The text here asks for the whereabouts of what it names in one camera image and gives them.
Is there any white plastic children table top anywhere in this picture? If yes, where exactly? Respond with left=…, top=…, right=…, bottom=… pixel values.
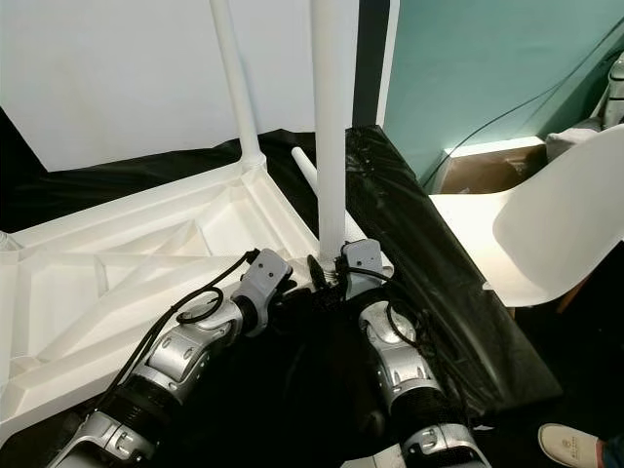
left=0, top=154, right=318, bottom=445

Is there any black plastic sheet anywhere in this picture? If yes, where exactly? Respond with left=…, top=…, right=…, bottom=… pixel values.
left=0, top=125, right=562, bottom=468

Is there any white plastic shell chair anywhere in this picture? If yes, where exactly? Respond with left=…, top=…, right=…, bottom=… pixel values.
left=429, top=122, right=624, bottom=308

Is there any light grey cushion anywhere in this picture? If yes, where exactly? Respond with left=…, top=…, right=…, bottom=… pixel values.
left=546, top=122, right=605, bottom=162

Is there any large white board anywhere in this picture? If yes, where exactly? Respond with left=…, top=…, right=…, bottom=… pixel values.
left=0, top=0, right=360, bottom=172

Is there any white shoe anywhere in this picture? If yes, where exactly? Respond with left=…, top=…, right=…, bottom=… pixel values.
left=538, top=422, right=607, bottom=468

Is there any blue jeans person leg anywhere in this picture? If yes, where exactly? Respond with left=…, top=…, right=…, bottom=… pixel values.
left=603, top=434, right=624, bottom=468

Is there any grey metallic device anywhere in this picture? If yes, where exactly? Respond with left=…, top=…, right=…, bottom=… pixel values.
left=609, top=54, right=624, bottom=128

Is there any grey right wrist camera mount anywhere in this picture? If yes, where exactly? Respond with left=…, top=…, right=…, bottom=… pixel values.
left=339, top=239, right=383, bottom=301

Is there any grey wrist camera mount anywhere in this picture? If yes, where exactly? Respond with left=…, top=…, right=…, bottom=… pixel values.
left=339, top=239, right=383, bottom=301
left=239, top=249, right=293, bottom=337

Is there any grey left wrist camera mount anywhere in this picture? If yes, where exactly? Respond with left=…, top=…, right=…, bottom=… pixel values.
left=239, top=249, right=293, bottom=337

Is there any dark grey post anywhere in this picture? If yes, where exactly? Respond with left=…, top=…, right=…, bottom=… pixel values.
left=356, top=0, right=391, bottom=128

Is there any thin black wall cable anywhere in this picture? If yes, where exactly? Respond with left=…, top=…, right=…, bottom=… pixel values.
left=419, top=29, right=624, bottom=188

